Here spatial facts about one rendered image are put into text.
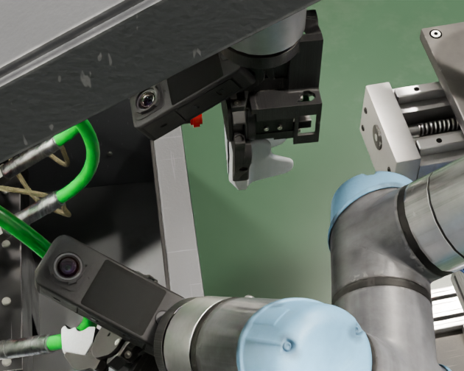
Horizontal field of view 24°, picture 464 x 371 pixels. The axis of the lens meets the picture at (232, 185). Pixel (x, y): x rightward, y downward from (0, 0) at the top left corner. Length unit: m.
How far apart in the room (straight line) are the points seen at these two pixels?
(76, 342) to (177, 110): 0.21
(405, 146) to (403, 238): 0.59
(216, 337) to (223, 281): 1.69
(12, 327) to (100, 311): 0.44
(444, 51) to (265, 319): 0.80
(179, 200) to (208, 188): 1.21
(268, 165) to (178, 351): 0.29
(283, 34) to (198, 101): 0.10
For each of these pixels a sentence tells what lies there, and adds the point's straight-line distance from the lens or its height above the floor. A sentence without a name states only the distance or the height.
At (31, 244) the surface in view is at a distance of 0.86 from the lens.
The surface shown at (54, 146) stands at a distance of 1.22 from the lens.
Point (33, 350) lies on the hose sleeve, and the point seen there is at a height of 1.15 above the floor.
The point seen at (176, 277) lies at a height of 0.95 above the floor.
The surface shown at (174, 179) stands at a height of 0.95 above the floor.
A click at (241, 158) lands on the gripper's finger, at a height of 1.30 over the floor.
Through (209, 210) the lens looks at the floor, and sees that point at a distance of 2.52.
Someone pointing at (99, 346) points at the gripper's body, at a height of 1.28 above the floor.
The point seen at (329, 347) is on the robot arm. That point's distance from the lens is 0.68.
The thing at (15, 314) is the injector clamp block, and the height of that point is 0.98.
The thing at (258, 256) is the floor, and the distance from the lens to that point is 2.45.
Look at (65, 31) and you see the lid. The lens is 0.37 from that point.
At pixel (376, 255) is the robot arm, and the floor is 1.38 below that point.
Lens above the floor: 2.04
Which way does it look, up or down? 53 degrees down
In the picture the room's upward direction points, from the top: straight up
